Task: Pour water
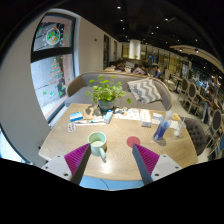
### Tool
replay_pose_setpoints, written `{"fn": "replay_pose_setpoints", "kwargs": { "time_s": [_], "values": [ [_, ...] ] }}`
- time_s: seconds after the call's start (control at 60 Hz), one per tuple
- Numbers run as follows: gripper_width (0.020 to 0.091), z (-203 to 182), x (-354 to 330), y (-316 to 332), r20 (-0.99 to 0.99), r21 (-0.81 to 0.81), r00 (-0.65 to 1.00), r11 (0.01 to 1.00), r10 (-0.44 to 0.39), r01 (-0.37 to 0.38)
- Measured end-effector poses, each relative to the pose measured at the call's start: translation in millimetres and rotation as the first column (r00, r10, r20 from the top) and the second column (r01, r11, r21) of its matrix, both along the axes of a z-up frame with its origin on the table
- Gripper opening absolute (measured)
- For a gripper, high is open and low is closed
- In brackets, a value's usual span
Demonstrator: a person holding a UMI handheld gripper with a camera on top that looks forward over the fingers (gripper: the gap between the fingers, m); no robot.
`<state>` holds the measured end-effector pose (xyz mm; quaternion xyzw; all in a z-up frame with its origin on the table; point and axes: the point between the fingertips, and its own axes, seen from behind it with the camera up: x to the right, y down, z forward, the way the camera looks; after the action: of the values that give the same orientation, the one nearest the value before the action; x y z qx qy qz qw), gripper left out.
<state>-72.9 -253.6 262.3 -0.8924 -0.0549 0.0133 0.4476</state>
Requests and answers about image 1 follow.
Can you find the small white and blue box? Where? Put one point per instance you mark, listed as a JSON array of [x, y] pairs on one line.
[[156, 118]]

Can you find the dark grey tufted chair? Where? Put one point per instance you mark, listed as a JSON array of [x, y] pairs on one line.
[[196, 133]]

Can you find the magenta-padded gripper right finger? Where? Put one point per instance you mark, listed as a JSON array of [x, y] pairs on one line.
[[148, 161]]

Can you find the white round column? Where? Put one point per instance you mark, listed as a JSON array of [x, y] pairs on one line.
[[134, 49]]

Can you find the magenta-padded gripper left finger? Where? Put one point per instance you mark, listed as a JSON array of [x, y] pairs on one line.
[[76, 160]]

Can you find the dark-framed window with decorations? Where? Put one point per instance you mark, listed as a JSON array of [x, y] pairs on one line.
[[50, 76]]

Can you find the green potted plant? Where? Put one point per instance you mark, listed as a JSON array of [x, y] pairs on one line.
[[106, 91]]

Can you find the white and orange box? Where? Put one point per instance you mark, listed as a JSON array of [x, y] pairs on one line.
[[145, 117]]

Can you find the group of dining chairs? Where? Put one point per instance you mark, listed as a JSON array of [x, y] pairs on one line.
[[193, 91]]

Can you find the small light blue box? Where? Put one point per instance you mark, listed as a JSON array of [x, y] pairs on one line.
[[108, 116]]

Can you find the grey curved sofa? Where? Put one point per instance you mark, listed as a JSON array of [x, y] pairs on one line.
[[80, 95]]

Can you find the yellow card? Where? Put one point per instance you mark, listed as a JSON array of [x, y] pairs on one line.
[[175, 116]]

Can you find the clear plastic cup with straw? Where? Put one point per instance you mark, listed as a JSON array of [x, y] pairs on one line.
[[178, 130]]

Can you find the flat round red coaster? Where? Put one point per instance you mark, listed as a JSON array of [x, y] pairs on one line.
[[131, 140]]

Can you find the pill blister pack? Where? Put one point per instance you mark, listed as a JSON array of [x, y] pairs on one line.
[[71, 127]]

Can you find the white paper napkin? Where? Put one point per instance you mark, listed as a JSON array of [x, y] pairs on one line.
[[173, 124]]

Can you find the clear bottle with blue drink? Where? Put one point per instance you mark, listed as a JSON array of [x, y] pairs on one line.
[[161, 130]]

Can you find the light green ceramic mug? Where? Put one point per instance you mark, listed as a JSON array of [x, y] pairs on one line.
[[96, 142]]

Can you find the grey zigzag cushion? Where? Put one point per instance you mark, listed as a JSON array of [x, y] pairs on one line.
[[145, 90]]

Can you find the person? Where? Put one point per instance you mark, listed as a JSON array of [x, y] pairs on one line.
[[155, 71], [120, 64], [140, 69]]

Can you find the flat blue box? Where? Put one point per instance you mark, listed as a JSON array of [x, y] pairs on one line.
[[76, 116]]

